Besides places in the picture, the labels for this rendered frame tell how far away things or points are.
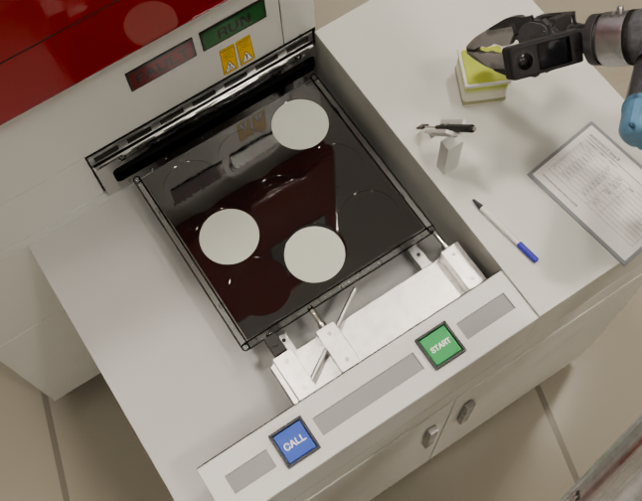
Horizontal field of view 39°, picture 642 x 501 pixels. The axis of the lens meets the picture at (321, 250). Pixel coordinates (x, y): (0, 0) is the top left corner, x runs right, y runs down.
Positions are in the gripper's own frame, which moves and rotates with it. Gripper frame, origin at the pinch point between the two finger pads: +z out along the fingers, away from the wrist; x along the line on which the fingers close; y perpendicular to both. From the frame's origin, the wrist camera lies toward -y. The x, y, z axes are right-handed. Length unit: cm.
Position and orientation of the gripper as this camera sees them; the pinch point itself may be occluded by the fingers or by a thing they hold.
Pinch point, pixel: (471, 50)
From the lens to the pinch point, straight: 144.5
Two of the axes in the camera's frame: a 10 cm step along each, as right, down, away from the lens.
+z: -7.5, -0.9, 6.6
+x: -1.8, -9.3, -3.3
